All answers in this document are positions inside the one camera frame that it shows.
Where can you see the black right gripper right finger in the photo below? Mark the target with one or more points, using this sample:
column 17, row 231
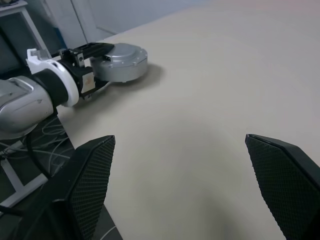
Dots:
column 287, row 180

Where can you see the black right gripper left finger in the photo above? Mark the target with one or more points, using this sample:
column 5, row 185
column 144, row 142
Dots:
column 85, row 185

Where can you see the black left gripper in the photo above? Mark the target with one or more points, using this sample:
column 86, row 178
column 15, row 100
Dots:
column 78, row 75

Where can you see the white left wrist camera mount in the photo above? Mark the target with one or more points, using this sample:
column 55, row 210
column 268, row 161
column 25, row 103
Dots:
column 71, row 85

